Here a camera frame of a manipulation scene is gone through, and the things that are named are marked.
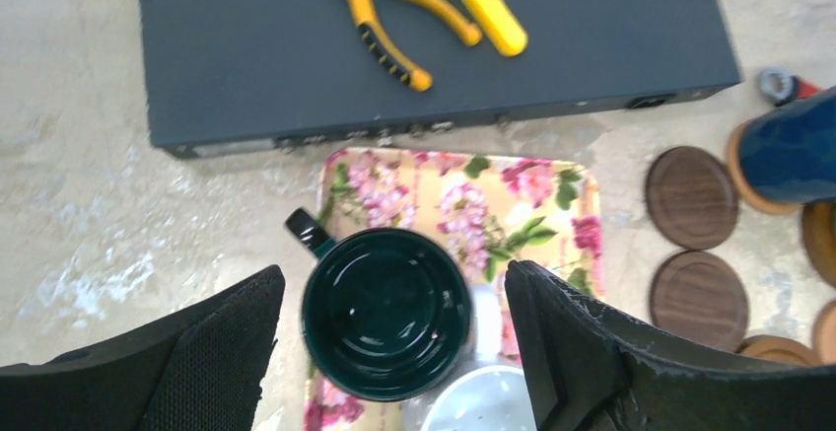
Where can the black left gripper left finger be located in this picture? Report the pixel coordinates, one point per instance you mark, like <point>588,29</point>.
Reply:
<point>200,368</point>

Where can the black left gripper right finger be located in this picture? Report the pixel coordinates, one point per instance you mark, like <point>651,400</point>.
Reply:
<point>589,366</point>

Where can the white mug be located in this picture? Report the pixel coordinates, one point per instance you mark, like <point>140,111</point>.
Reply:
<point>484,391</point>

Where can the glossy brown ringed coaster front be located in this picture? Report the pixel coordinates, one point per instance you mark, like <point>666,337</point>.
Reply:
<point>778,349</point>

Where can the glossy brown ringed coaster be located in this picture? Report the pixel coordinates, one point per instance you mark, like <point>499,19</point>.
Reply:
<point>778,349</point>
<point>818,238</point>

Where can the dark green mug back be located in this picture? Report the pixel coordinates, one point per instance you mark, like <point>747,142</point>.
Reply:
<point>385,313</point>

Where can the navy blue mug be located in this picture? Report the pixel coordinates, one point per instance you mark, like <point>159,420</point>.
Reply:
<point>788,154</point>

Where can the dark walnut coaster middle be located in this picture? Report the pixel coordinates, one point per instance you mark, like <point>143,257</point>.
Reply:
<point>698,296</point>

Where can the dark walnut coaster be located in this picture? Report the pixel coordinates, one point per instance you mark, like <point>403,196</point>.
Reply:
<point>698,296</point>
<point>690,198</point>

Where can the dark walnut coaster back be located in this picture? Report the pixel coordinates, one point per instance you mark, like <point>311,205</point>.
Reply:
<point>690,198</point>

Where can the light orange coaster front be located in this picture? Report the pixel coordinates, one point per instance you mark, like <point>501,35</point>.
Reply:
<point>823,333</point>

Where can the light orange coaster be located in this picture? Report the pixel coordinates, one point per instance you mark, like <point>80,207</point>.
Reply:
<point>744,189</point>
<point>823,333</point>

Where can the light orange coaster back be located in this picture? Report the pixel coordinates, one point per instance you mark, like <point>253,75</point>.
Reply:
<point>744,189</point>

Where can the dark grey network switch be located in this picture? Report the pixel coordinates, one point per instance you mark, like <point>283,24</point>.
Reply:
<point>229,76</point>

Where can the red handled adjustable wrench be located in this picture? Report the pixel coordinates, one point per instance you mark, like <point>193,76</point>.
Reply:
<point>780,87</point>

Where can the yellow handled screwdriver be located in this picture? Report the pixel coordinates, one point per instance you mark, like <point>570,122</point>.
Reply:
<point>499,23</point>

